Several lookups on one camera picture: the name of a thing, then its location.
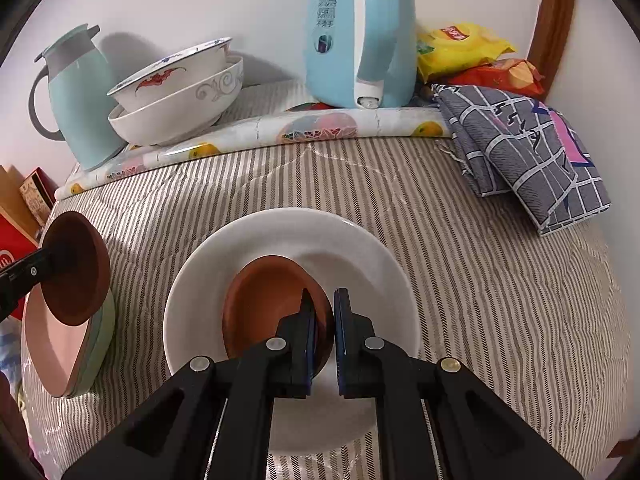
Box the small brown bowl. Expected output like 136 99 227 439
40 211 111 326
222 255 335 374

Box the pink square plate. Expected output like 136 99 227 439
24 285 91 398

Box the green square plate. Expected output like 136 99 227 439
64 290 116 398

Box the white round bowl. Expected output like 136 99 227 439
163 207 421 455

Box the red paper shopping bag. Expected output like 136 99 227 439
0 211 39 321

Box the brown paper bag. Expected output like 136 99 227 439
0 167 40 240

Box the patterned gift box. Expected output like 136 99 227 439
18 167 55 226

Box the striped quilted table cover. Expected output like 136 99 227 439
22 83 631 479

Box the light blue thermos jug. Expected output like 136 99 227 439
28 24 126 171

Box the large white porcelain bowl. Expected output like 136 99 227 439
108 55 244 146

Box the rolled fruit print mat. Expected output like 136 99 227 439
54 106 451 200

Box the blue patterned porcelain bowl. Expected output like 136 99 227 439
106 37 232 112

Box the grey checked folded cloth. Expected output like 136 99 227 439
435 84 611 236

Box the orange snack bag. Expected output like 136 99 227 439
444 58 544 98

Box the yellow chips bag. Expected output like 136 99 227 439
416 23 516 82

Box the light blue electric kettle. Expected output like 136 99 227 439
305 0 416 110

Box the brown wooden door frame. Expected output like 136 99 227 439
527 0 575 96

